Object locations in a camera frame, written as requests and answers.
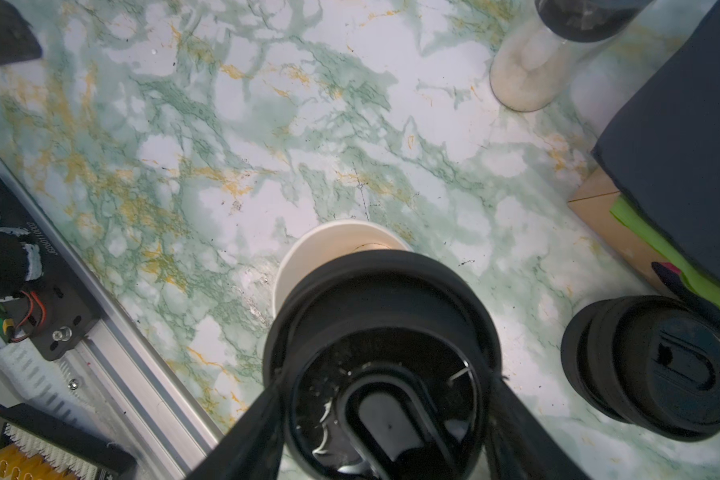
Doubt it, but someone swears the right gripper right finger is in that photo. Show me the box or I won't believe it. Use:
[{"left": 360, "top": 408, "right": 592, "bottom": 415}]
[{"left": 485, "top": 376, "right": 588, "bottom": 479}]

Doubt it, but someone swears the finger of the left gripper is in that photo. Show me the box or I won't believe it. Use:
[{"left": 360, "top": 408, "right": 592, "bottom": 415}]
[{"left": 0, "top": 0, "right": 43, "bottom": 66}]

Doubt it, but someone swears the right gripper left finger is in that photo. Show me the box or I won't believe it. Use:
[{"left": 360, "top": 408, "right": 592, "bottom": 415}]
[{"left": 186, "top": 375, "right": 286, "bottom": 480}]

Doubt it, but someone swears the black plastic cup lid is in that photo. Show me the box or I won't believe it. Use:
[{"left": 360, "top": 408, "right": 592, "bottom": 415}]
[{"left": 263, "top": 250, "right": 501, "bottom": 479}]

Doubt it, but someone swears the white paper coffee cup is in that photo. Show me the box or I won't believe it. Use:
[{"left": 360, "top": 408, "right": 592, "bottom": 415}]
[{"left": 271, "top": 219, "right": 412, "bottom": 317}]

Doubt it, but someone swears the stack of coloured napkins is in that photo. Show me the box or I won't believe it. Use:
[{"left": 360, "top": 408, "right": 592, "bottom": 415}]
[{"left": 593, "top": 1, "right": 720, "bottom": 326}]

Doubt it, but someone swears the glass sugar shaker black lid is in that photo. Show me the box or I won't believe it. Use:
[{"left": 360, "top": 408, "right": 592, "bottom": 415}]
[{"left": 489, "top": 0, "right": 650, "bottom": 112}]

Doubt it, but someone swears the black breadboard with wires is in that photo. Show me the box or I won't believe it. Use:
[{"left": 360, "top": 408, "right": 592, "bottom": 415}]
[{"left": 0, "top": 403, "right": 137, "bottom": 480}]

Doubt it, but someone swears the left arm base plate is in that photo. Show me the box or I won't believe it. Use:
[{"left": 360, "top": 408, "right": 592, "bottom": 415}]
[{"left": 0, "top": 178, "right": 103, "bottom": 361}]

